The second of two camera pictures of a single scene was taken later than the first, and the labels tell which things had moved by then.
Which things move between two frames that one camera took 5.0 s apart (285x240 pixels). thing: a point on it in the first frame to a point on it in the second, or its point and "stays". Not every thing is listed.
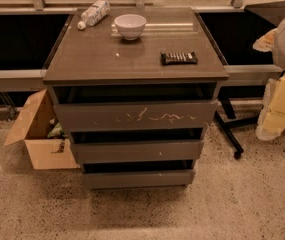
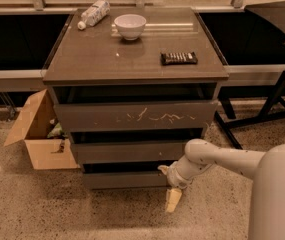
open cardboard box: (46, 153) stays
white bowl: (130, 26) stays
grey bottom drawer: (138, 174) stays
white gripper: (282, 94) to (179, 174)
